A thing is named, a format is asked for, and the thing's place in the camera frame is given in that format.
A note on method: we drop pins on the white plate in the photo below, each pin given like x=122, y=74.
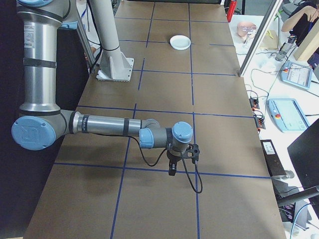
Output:
x=180, y=41

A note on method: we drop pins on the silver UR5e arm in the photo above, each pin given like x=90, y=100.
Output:
x=40, y=62

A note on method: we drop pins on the black orange connector block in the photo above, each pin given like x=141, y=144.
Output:
x=254, y=102
x=259, y=122

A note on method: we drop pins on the black box white label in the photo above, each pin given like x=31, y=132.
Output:
x=272, y=161

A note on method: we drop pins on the silver clamp knob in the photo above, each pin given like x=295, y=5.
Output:
x=289, y=173

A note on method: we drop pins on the light blue teach pendant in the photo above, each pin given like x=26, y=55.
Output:
x=296, y=76
x=286, y=114

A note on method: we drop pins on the black tube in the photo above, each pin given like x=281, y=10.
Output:
x=296, y=196

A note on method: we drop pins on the white crumpled tissue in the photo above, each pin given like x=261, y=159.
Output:
x=268, y=66

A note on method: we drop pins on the black monitor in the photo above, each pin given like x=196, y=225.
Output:
x=307, y=154

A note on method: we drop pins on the pink bowl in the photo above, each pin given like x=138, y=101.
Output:
x=241, y=28

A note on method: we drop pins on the person in white shirt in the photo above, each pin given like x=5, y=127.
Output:
x=92, y=31

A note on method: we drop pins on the glass bottle black cap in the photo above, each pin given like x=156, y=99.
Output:
x=286, y=47

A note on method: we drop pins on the red cylinder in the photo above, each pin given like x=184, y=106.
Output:
x=232, y=10

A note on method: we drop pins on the light wooden panel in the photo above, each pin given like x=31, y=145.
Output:
x=310, y=47

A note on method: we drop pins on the person in black shirt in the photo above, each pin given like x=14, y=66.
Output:
x=301, y=31

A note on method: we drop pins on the grey office chair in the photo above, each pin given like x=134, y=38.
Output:
x=289, y=8

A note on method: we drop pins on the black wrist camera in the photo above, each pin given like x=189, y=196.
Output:
x=194, y=150

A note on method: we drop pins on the white pedestal column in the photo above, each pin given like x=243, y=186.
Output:
x=107, y=30

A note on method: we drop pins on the metal frame bar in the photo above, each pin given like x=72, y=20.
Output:
x=84, y=42

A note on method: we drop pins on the aluminium profile post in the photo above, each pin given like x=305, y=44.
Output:
x=258, y=37

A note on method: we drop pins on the black frame cover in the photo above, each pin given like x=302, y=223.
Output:
x=10, y=87

